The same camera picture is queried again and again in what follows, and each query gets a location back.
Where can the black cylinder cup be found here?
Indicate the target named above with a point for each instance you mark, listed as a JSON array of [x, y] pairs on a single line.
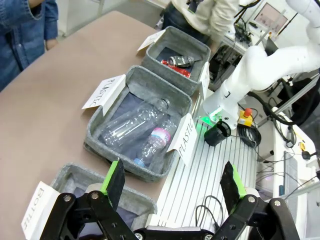
[[213, 136]]

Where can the grey felt bottle basket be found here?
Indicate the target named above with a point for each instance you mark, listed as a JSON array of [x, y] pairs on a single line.
[[72, 172]]

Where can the white paper plastic label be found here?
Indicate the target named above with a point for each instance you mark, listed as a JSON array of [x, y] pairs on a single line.
[[186, 140], [105, 92]]

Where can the crushed red can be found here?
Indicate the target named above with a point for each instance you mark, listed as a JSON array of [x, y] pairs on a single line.
[[181, 71]]

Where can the white slatted aluminium plate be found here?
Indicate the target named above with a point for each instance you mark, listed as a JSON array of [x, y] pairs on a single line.
[[200, 180]]

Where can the dark crushed can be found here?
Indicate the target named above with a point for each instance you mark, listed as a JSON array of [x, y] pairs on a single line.
[[181, 60]]

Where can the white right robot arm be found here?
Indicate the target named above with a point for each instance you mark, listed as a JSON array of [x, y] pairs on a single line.
[[250, 72]]

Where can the white side desk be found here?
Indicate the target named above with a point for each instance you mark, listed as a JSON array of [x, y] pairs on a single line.
[[280, 150]]

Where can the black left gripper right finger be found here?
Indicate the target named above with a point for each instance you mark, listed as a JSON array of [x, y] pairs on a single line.
[[231, 182]]

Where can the large clear plastic bottle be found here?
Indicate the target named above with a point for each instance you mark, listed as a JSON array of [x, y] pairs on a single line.
[[130, 125]]

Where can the grey felt plastic basket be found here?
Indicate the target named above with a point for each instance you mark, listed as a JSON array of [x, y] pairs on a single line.
[[140, 77]]

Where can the person in denim shirt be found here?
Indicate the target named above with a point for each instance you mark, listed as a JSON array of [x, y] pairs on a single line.
[[17, 37]]

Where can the person's hand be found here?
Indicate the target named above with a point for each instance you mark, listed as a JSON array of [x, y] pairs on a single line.
[[51, 44]]

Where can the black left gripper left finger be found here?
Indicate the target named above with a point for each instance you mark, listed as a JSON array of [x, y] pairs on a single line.
[[112, 180]]

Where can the computer monitor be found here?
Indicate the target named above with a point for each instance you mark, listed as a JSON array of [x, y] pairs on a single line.
[[271, 16]]

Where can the yellow emergency stop button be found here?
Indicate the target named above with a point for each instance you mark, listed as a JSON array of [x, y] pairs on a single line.
[[246, 118]]

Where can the grey keyboard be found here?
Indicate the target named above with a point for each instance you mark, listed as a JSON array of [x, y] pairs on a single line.
[[291, 172]]

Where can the grey felt can basket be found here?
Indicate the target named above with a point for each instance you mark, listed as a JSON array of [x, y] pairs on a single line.
[[175, 82]]

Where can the person in cream sweater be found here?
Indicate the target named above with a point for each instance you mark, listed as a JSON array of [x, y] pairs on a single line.
[[200, 15]]

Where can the white paper bottle label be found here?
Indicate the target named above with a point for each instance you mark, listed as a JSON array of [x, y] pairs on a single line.
[[37, 210]]

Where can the small blue-capped plastic bottle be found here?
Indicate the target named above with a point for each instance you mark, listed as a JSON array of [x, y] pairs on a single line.
[[152, 147]]

